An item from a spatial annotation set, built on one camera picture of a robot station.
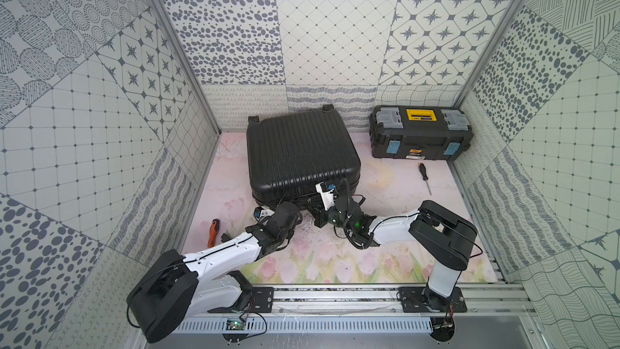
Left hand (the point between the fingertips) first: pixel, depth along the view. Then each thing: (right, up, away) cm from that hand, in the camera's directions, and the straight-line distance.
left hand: (306, 211), depth 85 cm
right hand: (0, +1, +1) cm, 1 cm away
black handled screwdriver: (+50, +13, +20) cm, 55 cm away
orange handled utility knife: (-34, -6, +3) cm, 35 cm away
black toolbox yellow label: (+47, +29, +15) cm, 57 cm away
